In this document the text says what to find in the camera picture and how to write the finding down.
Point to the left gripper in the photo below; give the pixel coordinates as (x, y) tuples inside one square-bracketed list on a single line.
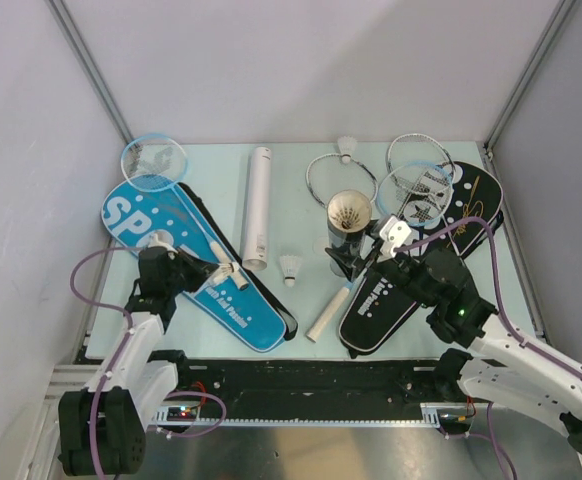
[(200, 270)]

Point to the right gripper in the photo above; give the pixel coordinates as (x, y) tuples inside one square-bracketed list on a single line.
[(353, 265)]

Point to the black shuttlecock tube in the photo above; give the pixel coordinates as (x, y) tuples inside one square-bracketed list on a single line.
[(347, 242)]

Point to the shuttlecock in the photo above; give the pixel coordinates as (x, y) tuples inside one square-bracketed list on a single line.
[(290, 266), (222, 272), (346, 146), (349, 219)]

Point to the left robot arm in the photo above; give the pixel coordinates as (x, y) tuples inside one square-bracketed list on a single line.
[(103, 424)]

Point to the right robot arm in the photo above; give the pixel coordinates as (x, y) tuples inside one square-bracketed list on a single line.
[(489, 357)]

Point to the light green table mat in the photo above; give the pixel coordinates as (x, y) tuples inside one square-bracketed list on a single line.
[(218, 174)]

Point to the black racket cover front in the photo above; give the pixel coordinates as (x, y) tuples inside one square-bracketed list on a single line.
[(383, 323)]

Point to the blue racket cover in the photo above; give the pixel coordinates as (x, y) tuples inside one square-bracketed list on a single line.
[(254, 315)]

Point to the white racket centre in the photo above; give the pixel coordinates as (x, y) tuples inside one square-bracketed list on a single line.
[(326, 175)]

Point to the white racket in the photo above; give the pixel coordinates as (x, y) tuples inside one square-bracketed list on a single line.
[(419, 165), (326, 175)]

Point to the white shuttlecock tube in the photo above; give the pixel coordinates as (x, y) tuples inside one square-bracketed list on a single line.
[(256, 213)]

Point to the white racket right rear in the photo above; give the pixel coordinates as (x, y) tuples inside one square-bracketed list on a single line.
[(419, 165)]

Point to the light blue racket left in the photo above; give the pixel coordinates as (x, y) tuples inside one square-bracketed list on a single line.
[(154, 163)]

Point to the black racket cover gold script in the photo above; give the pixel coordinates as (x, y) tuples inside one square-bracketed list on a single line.
[(476, 193)]

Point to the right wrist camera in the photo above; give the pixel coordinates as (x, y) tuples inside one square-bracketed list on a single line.
[(392, 233)]

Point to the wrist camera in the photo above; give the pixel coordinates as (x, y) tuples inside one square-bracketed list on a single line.
[(392, 233), (155, 242)]

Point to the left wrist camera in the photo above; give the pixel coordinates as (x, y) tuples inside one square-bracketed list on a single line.
[(155, 242)]

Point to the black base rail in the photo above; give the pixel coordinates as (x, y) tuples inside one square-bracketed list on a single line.
[(316, 390)]

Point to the left aluminium frame post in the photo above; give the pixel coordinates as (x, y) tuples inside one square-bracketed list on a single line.
[(86, 60)]

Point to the aluminium frame post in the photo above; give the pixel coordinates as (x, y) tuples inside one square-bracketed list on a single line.
[(540, 53), (86, 60)]

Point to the right aluminium frame post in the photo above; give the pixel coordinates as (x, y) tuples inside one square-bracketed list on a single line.
[(540, 53)]

